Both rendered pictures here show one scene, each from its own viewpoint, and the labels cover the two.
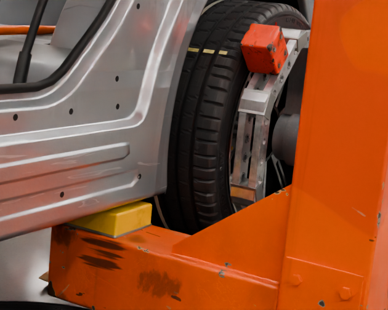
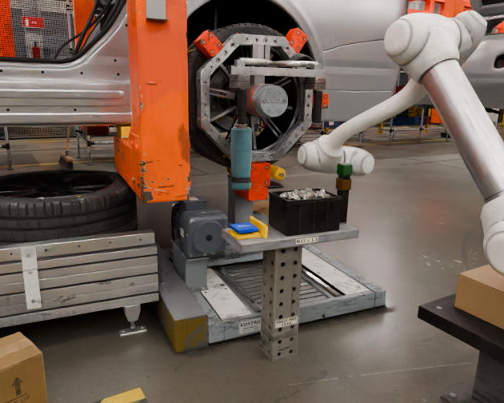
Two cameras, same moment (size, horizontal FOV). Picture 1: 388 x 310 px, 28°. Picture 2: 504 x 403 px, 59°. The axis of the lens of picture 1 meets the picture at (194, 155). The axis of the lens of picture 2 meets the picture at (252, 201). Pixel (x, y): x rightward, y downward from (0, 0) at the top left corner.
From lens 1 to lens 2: 150 cm
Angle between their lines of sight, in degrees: 36
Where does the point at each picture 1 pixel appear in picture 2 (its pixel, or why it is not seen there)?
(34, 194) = (55, 106)
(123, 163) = (120, 101)
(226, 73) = (190, 59)
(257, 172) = (202, 110)
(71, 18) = not seen: hidden behind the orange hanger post
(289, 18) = (253, 30)
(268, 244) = not seen: hidden behind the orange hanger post
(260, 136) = (200, 90)
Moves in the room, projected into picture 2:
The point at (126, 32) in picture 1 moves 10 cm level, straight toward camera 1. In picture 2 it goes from (118, 37) to (99, 35)
